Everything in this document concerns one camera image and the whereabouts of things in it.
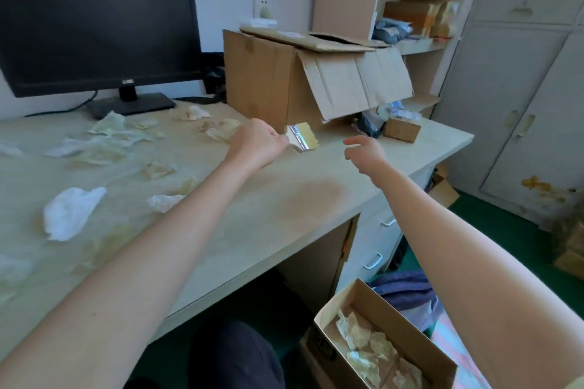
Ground clear plastic packets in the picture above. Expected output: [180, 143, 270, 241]
[387, 101, 423, 123]

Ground scattered crumpled tissues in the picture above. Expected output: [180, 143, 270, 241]
[0, 105, 242, 307]

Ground pale bristle paint brush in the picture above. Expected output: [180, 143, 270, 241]
[284, 124, 319, 153]

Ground flat cardboard piece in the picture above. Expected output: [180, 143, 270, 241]
[428, 167, 461, 208]

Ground person's right hand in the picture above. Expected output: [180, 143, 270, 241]
[343, 136, 391, 183]

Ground black device behind box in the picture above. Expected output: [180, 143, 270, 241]
[202, 52, 227, 105]

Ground black monitor cable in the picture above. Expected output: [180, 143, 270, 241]
[25, 90, 99, 119]

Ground pink striped cloth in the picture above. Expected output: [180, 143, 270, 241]
[431, 309, 495, 389]

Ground stack of cardboard pieces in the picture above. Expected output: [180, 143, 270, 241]
[551, 215, 584, 281]

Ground white power adapter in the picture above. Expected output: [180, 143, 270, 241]
[239, 17, 278, 29]

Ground black computer monitor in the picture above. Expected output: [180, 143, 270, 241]
[0, 0, 203, 120]

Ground person's dark trouser leg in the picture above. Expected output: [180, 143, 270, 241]
[188, 318, 286, 389]

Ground blue cloth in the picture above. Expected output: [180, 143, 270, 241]
[370, 270, 445, 336]

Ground shallow cardboard box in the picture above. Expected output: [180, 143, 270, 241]
[312, 278, 458, 389]

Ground white wall socket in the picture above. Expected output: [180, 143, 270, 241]
[253, 0, 277, 20]

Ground pile of used tissues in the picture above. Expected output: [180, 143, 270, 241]
[335, 309, 425, 389]

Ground brown paper packages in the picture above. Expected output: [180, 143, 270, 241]
[383, 0, 451, 37]

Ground blue-grey plastic bag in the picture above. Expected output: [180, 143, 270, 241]
[372, 17, 414, 46]

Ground small brown cardboard box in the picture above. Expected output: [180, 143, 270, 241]
[382, 116, 422, 143]

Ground large open cardboard box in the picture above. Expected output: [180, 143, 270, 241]
[222, 26, 415, 132]

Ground white desk drawer unit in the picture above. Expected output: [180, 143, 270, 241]
[337, 165, 435, 294]

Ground person's left hand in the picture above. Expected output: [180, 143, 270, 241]
[227, 119, 291, 170]

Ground person's right forearm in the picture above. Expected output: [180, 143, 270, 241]
[370, 164, 584, 389]

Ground person's left forearm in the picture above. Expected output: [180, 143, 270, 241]
[0, 155, 262, 389]

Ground grey metal cabinet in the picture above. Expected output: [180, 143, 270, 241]
[431, 0, 584, 232]

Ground black plastic bag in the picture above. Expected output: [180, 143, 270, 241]
[351, 111, 388, 139]

